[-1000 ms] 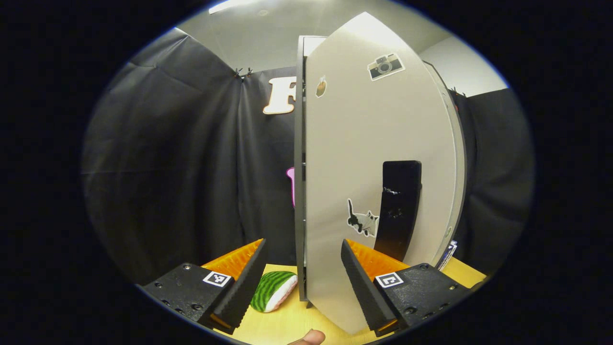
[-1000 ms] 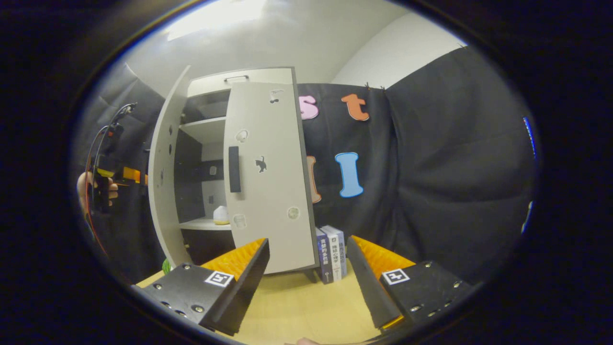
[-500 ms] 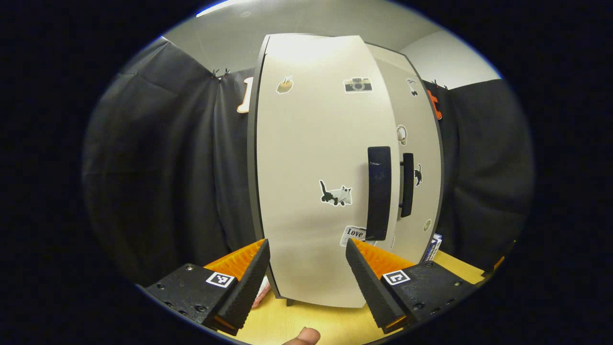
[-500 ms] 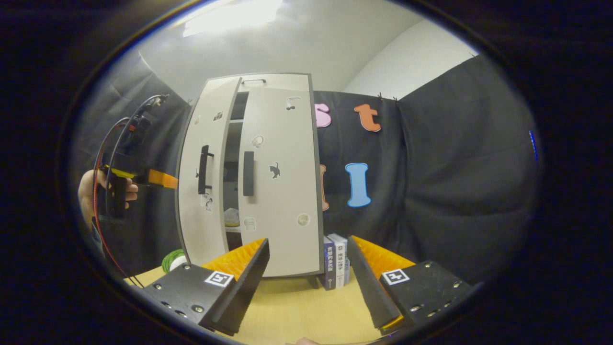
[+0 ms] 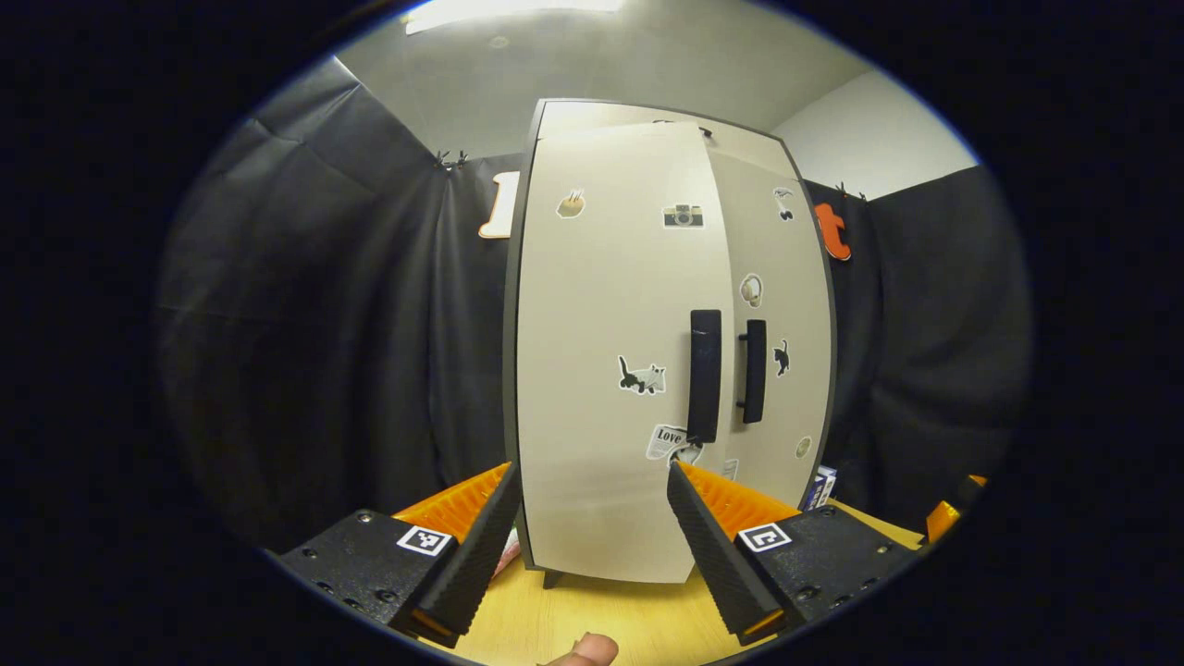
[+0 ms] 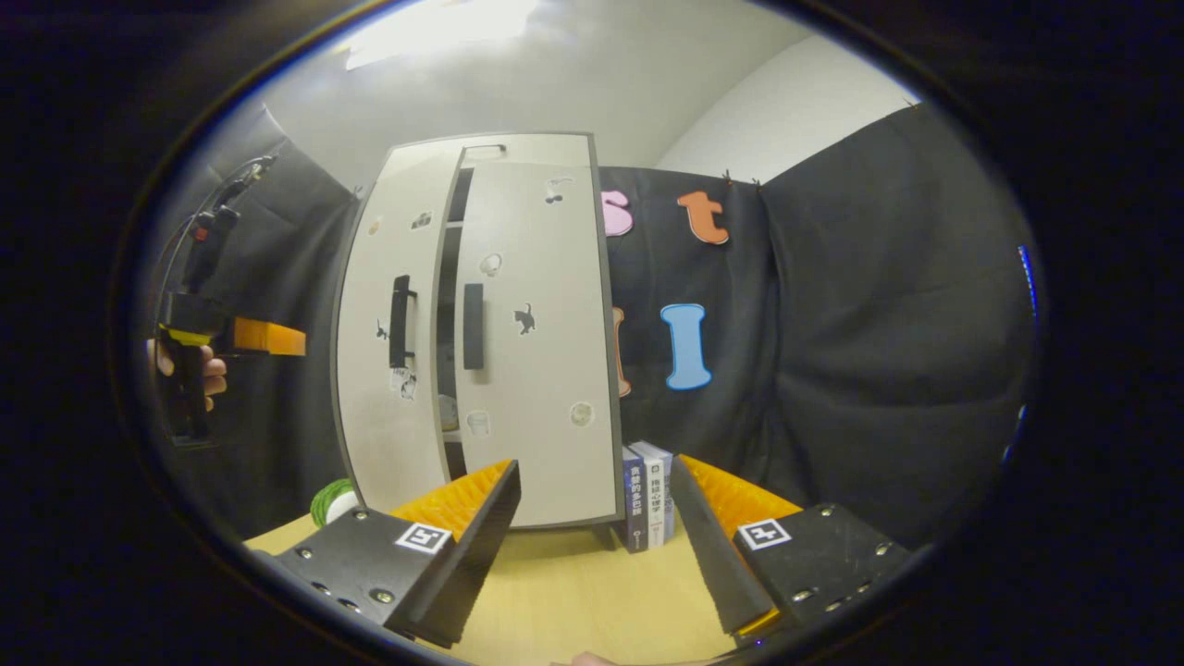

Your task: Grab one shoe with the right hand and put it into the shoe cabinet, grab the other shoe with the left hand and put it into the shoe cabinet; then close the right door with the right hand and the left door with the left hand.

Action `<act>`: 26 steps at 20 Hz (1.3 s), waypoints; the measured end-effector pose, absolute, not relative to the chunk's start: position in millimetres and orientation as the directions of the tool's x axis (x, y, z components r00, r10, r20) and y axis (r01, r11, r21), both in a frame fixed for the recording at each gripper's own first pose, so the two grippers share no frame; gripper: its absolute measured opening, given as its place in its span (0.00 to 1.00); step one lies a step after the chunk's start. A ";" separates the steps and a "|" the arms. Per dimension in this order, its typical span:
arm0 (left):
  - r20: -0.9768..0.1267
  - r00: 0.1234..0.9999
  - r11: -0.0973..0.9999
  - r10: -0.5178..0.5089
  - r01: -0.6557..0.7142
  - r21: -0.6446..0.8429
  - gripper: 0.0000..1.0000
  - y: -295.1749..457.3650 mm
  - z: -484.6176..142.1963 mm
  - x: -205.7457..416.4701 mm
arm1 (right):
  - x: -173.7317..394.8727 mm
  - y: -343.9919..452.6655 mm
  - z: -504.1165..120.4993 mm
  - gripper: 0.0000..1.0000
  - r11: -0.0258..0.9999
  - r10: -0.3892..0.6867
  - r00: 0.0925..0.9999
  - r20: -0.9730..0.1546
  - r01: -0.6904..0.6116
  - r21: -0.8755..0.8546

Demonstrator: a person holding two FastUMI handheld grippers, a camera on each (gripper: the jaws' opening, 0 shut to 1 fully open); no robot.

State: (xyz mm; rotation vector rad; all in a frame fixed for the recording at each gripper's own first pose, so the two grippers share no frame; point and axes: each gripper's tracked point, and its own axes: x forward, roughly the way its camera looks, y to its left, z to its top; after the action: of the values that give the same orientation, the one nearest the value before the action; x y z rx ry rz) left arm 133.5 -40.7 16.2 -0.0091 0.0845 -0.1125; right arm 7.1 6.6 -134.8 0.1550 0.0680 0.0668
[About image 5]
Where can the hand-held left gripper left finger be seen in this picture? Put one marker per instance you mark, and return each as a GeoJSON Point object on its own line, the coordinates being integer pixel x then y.
{"type": "Point", "coordinates": [476, 555]}

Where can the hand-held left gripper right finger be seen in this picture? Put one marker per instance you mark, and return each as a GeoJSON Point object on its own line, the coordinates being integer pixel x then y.
{"type": "Point", "coordinates": [712, 555]}

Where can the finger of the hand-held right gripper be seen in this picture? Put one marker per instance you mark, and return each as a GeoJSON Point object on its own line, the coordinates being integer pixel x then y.
{"type": "Point", "coordinates": [942, 523]}

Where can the white cabinet door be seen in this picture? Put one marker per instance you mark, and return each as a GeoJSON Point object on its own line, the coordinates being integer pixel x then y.
{"type": "Point", "coordinates": [807, 393]}
{"type": "Point", "coordinates": [592, 305]}

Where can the grey white shoe cabinet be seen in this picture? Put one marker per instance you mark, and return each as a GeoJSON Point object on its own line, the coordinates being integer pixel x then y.
{"type": "Point", "coordinates": [510, 370]}

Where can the watermelon plush toy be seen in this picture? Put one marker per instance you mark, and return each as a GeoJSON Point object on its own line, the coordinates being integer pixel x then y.
{"type": "Point", "coordinates": [507, 560]}

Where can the small blue white box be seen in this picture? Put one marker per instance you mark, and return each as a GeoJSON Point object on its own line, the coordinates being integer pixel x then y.
{"type": "Point", "coordinates": [820, 488]}

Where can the black cloth clip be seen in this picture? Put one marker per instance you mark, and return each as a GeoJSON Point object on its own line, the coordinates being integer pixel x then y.
{"type": "Point", "coordinates": [851, 191]}
{"type": "Point", "coordinates": [450, 160]}

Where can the ceiling light panel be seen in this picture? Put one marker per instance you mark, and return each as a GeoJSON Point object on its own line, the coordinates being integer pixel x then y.
{"type": "Point", "coordinates": [509, 11]}

